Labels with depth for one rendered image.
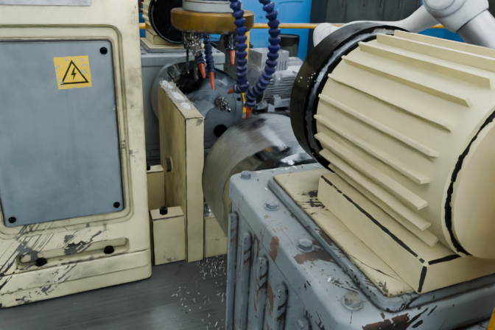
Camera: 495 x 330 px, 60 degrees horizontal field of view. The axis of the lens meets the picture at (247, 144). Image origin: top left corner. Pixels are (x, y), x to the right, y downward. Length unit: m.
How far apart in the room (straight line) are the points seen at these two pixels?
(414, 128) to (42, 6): 0.58
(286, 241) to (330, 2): 5.93
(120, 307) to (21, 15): 0.55
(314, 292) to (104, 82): 0.51
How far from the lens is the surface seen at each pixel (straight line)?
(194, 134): 0.86
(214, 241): 1.00
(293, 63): 1.68
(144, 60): 1.40
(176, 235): 0.97
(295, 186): 0.53
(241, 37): 0.80
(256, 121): 0.78
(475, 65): 0.39
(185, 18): 0.90
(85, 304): 0.94
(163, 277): 0.97
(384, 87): 0.41
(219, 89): 1.23
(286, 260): 0.44
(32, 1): 0.75
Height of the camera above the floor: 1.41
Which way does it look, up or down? 22 degrees down
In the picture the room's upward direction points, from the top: 3 degrees clockwise
